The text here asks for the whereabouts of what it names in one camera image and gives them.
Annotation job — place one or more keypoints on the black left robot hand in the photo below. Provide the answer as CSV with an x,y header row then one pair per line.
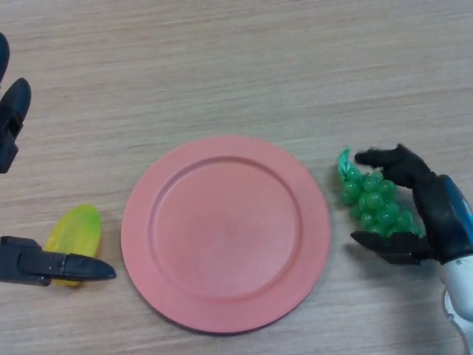
x,y
22,264

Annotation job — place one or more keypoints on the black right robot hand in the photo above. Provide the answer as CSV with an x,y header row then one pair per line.
x,y
439,218

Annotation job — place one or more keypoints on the green plastic grape bunch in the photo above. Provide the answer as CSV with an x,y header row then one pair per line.
x,y
373,207

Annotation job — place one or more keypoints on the pink round plate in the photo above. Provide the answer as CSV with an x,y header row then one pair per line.
x,y
225,236

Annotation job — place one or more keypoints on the yellow green starfruit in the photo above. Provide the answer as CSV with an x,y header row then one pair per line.
x,y
77,229

